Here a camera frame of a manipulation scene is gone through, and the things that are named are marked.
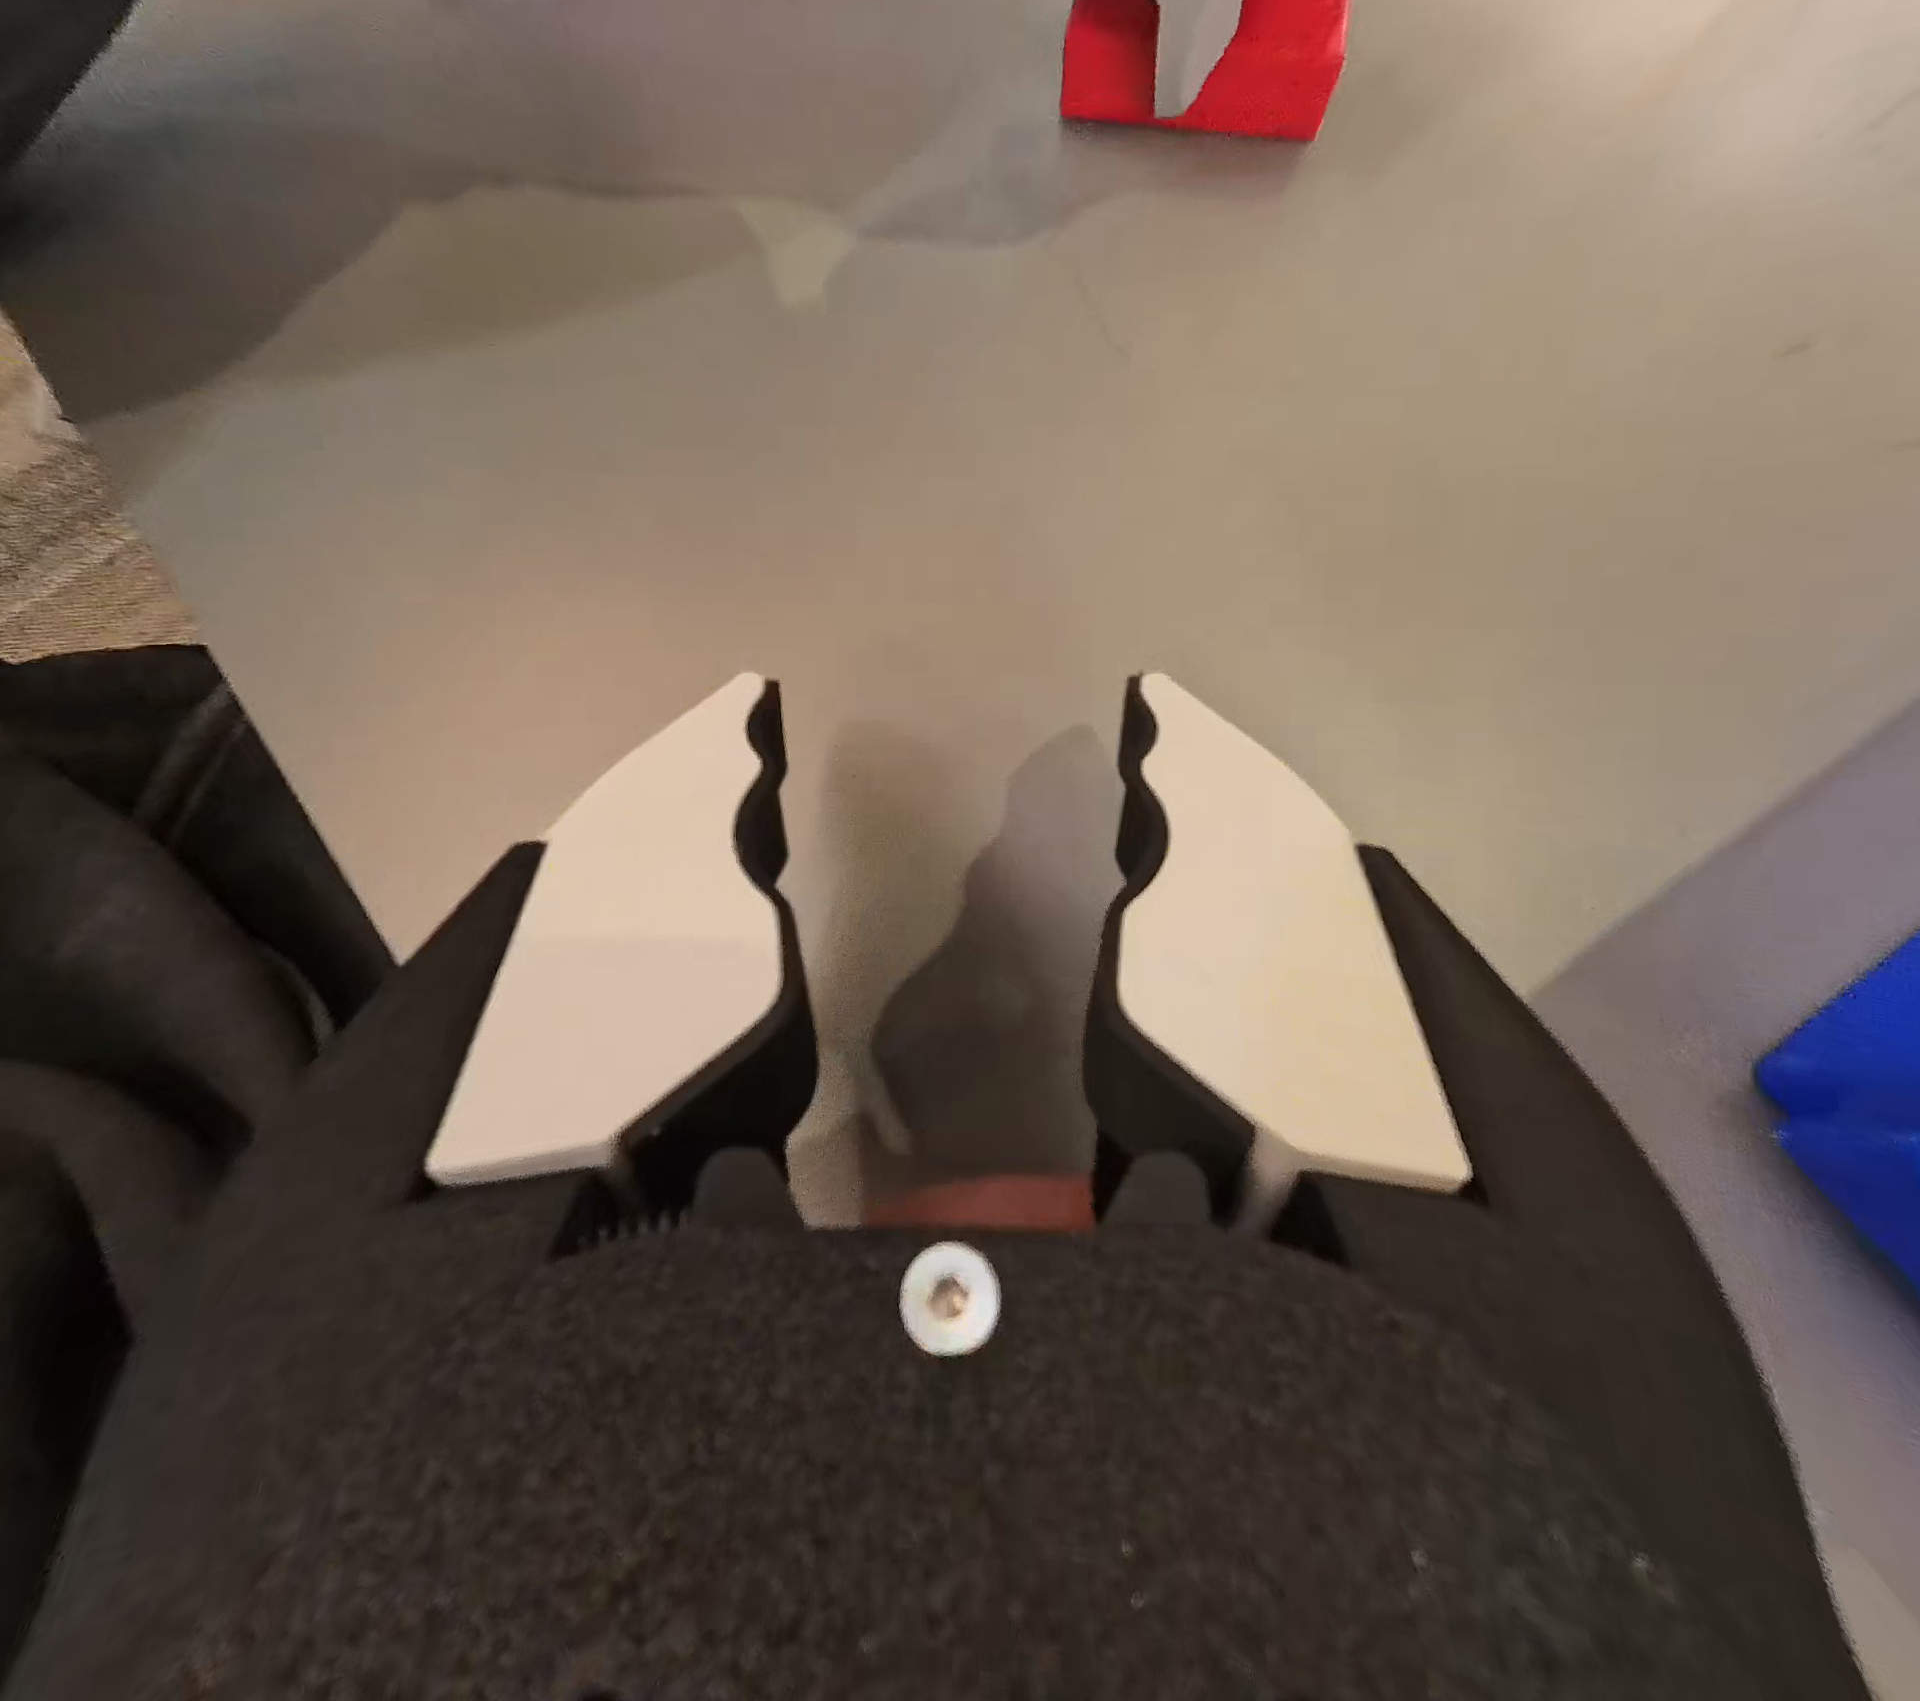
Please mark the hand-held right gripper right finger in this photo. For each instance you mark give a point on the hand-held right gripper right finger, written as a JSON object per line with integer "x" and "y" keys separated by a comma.
{"x": 1290, "y": 981}

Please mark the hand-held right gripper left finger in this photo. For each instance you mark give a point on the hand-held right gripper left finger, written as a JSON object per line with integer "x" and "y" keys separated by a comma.
{"x": 614, "y": 981}

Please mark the red two-stud toy block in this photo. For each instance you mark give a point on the red two-stud toy block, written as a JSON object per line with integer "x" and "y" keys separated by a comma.
{"x": 1290, "y": 37}

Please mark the blue plastic storage bin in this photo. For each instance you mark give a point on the blue plastic storage bin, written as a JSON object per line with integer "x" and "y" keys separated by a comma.
{"x": 1853, "y": 1101}

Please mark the grey desk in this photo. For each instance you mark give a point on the grey desk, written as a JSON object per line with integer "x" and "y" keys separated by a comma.
{"x": 901, "y": 457}

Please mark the person's right hand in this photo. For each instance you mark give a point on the person's right hand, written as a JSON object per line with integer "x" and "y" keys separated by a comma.
{"x": 982, "y": 1204}

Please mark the black swivel chair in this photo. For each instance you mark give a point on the black swivel chair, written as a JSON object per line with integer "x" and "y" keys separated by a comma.
{"x": 150, "y": 861}

